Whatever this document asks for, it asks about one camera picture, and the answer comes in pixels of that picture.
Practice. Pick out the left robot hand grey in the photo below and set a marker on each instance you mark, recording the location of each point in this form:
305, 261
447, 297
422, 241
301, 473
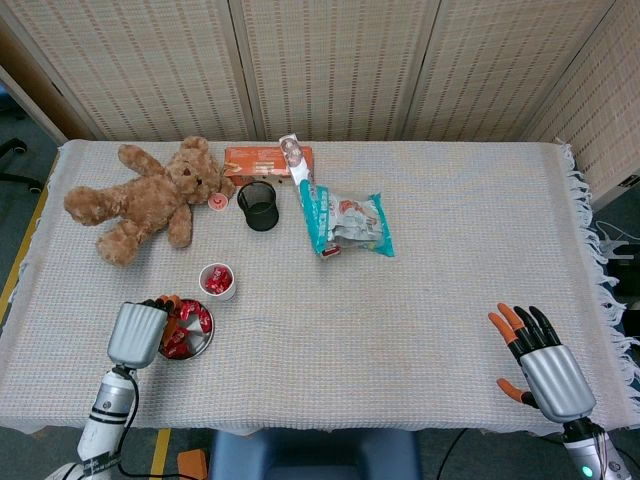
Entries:
135, 335

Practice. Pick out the right robot hand grey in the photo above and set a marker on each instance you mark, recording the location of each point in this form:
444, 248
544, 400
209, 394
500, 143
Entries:
557, 382

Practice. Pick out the red candy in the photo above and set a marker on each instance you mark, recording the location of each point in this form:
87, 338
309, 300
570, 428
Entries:
204, 323
221, 274
180, 352
176, 341
187, 312
210, 286
225, 286

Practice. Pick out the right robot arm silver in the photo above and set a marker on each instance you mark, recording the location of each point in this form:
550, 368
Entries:
582, 450

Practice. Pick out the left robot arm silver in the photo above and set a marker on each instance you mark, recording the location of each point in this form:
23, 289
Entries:
107, 410

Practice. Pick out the silver metal plate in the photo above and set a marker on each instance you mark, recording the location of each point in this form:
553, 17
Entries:
197, 340

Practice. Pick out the white paper cup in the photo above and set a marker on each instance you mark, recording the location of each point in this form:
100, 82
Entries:
227, 296

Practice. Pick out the brown teddy bear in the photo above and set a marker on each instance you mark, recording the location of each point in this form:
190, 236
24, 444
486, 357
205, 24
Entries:
145, 200

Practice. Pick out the orange block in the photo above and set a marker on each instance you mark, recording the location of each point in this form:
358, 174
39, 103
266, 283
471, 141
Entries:
192, 465

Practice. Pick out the black mesh pen holder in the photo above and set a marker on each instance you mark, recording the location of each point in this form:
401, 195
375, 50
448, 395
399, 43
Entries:
260, 220

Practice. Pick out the grey waffle tablecloth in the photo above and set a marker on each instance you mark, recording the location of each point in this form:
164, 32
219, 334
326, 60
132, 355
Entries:
375, 325

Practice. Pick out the black office chair base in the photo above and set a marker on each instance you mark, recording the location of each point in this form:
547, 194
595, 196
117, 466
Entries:
20, 180

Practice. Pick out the orange cardboard box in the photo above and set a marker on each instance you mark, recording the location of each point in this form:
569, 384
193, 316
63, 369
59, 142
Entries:
250, 162

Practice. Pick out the long white wrap box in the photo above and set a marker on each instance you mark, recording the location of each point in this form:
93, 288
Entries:
295, 160

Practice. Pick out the teal snack bag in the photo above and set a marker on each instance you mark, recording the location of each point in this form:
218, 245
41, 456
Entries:
350, 220

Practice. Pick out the beige woven folding screen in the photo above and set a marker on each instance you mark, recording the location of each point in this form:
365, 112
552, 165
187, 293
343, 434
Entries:
340, 65

